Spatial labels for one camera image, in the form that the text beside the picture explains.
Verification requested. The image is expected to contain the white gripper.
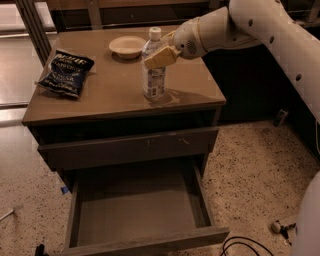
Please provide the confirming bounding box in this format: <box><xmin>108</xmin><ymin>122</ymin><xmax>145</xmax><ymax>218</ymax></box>
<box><xmin>143</xmin><ymin>17</ymin><xmax>208</xmax><ymax>69</ymax></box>

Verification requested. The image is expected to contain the clear plastic bottle white cap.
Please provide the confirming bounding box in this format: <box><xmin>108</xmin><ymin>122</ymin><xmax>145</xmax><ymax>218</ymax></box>
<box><xmin>142</xmin><ymin>27</ymin><xmax>166</xmax><ymax>100</ymax></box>

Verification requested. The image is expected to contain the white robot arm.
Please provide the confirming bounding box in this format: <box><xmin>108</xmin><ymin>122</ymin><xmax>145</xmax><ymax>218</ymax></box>
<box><xmin>144</xmin><ymin>0</ymin><xmax>320</xmax><ymax>122</ymax></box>

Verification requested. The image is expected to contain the brown drawer cabinet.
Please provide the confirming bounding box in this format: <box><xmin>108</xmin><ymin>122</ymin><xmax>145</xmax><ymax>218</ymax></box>
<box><xmin>21</xmin><ymin>24</ymin><xmax>231</xmax><ymax>256</ymax></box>

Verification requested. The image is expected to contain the closed upper drawer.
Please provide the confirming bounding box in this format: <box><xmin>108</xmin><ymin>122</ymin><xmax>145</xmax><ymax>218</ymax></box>
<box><xmin>38</xmin><ymin>127</ymin><xmax>218</xmax><ymax>171</ymax></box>

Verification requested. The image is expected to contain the open middle drawer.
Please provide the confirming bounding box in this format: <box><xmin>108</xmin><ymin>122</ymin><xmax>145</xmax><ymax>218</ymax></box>
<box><xmin>59</xmin><ymin>159</ymin><xmax>229</xmax><ymax>256</ymax></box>

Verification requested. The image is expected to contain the white bowl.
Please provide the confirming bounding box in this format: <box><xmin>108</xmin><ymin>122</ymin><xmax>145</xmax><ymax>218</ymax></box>
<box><xmin>109</xmin><ymin>36</ymin><xmax>146</xmax><ymax>60</ymax></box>

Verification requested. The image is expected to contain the dark blue chip bag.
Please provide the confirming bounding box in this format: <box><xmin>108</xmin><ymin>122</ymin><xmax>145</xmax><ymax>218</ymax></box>
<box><xmin>36</xmin><ymin>49</ymin><xmax>95</xmax><ymax>98</ymax></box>

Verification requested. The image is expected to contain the grey metal railing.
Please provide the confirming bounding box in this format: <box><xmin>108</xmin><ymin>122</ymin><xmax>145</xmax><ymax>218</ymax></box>
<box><xmin>14</xmin><ymin>0</ymin><xmax>320</xmax><ymax>64</ymax></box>

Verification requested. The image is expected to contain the small dark floor object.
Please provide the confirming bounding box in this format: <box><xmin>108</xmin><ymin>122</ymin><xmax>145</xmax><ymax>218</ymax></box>
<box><xmin>273</xmin><ymin>109</ymin><xmax>288</xmax><ymax>127</ymax></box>

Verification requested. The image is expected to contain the blue tape piece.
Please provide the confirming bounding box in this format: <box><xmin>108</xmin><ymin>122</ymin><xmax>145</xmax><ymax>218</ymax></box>
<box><xmin>60</xmin><ymin>186</ymin><xmax>69</xmax><ymax>195</ymax></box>

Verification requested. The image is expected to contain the white striped floor tool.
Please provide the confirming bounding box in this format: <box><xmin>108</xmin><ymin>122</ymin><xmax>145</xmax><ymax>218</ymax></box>
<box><xmin>271</xmin><ymin>220</ymin><xmax>296</xmax><ymax>239</ymax></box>

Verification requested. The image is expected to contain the grey stick on floor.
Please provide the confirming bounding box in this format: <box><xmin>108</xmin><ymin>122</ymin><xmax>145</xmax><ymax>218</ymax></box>
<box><xmin>0</xmin><ymin>205</ymin><xmax>23</xmax><ymax>222</ymax></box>

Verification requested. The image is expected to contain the black floor cable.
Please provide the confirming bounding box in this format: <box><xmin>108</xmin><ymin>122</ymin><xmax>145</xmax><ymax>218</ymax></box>
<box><xmin>219</xmin><ymin>236</ymin><xmax>275</xmax><ymax>256</ymax></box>

